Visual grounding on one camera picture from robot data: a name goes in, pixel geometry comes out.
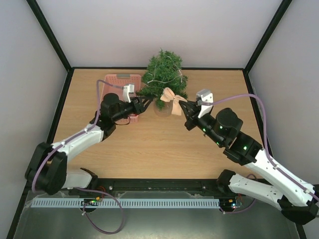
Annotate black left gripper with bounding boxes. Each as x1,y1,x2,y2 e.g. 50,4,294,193
113,97,154,122

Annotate round wooden tree base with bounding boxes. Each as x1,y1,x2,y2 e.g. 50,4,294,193
154,101,173,118

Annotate pink perforated plastic basket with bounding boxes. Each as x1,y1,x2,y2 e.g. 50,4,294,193
100,74,141,125

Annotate clear led string lights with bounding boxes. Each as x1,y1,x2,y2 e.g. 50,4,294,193
142,50,188,85

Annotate small green christmas tree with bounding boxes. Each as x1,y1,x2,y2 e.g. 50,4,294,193
136,50,188,111

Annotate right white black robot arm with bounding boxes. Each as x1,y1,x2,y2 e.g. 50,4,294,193
179,101,319,225

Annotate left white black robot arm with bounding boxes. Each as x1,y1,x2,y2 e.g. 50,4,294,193
25,93,153,195

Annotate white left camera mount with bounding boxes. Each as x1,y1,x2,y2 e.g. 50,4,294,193
123,91,131,103

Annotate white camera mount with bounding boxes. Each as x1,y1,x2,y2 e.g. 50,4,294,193
197,93,214,119
123,91,131,103

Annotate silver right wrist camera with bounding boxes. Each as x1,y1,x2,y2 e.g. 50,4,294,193
196,89,214,106

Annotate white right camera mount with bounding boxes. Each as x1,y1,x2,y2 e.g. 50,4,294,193
197,93,214,119

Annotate black front frame rail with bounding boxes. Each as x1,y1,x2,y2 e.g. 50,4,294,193
24,177,275,197

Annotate light blue slotted cable duct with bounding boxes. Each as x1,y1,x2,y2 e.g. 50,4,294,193
30,198,220,209

